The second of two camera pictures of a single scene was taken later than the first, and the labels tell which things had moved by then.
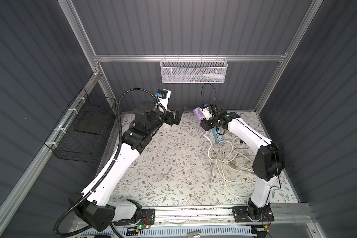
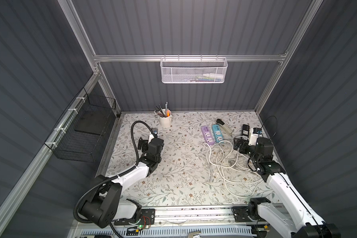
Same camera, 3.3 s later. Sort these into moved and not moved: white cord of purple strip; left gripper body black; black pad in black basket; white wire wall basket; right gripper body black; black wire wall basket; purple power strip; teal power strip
Moved: purple power strip; right gripper body black; white cord of purple strip; left gripper body black
Not moved: black pad in black basket; teal power strip; white wire wall basket; black wire wall basket
